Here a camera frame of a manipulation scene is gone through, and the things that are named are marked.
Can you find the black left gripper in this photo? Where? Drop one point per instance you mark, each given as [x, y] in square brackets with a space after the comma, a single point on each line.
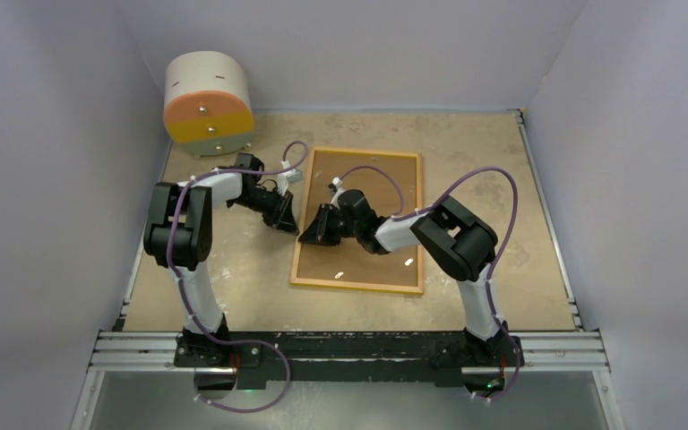
[281, 216]

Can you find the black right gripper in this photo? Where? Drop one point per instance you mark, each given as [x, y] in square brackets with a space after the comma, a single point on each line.
[319, 232]

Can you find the brown frame backing board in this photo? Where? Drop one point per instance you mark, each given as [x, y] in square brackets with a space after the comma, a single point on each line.
[356, 261]

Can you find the yellow wooden picture frame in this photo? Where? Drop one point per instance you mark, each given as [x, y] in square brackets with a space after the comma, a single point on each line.
[356, 288]

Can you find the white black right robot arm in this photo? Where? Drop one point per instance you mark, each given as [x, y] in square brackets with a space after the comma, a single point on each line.
[460, 243]

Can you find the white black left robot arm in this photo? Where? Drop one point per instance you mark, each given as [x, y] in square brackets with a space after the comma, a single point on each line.
[179, 230]

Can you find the white orange yellow drawer cabinet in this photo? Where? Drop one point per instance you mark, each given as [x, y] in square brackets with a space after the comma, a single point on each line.
[207, 109]

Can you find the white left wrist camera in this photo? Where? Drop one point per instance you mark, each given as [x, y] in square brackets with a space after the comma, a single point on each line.
[289, 178]

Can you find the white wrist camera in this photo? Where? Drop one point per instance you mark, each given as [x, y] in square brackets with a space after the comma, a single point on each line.
[335, 185]
[289, 178]

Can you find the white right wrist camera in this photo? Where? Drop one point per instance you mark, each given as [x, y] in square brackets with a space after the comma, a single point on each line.
[335, 185]

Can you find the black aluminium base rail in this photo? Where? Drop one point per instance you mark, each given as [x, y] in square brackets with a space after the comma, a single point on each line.
[443, 358]

